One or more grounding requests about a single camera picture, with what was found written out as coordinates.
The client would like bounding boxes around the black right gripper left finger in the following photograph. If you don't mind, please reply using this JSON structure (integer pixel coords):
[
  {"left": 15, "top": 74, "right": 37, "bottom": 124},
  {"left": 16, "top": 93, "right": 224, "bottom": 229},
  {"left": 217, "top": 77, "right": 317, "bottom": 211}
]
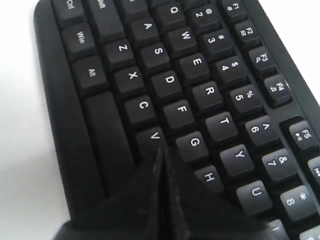
[{"left": 54, "top": 148, "right": 164, "bottom": 240}]

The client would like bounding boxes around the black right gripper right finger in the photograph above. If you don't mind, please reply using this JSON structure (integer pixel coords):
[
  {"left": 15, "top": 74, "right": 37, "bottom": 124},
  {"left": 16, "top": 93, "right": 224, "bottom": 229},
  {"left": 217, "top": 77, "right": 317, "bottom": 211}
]
[{"left": 162, "top": 148, "right": 277, "bottom": 240}]

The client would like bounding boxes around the black acer keyboard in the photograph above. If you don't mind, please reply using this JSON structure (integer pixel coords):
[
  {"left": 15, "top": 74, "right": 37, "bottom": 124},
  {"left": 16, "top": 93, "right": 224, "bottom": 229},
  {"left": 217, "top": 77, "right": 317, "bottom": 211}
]
[{"left": 34, "top": 0, "right": 320, "bottom": 240}]

